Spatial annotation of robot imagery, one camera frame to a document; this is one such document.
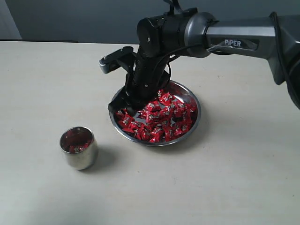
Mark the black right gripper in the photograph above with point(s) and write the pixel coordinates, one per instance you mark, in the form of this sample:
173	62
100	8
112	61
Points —
145	76

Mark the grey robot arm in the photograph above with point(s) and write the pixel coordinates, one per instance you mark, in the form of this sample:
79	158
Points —
190	33

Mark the metal bowl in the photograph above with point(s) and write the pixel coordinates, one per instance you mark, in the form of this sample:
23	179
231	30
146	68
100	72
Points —
183	93

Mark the red candies in cup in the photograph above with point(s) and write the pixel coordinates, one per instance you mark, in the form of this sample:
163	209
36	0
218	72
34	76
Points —
77	142

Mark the steel cup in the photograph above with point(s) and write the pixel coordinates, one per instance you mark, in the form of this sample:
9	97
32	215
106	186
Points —
86	158

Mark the red wrapped candy pile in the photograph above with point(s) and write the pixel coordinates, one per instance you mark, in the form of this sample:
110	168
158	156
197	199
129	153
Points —
164	119

